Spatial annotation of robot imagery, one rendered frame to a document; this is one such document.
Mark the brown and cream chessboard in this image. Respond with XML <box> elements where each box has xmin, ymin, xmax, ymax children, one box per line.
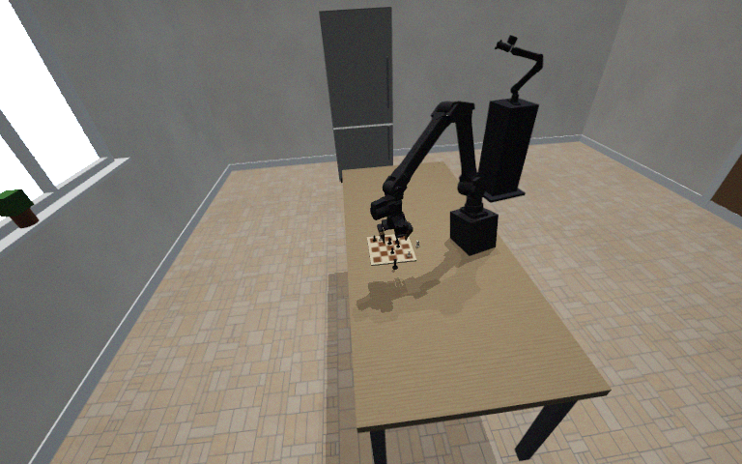
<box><xmin>367</xmin><ymin>234</ymin><xmax>416</xmax><ymax>266</ymax></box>

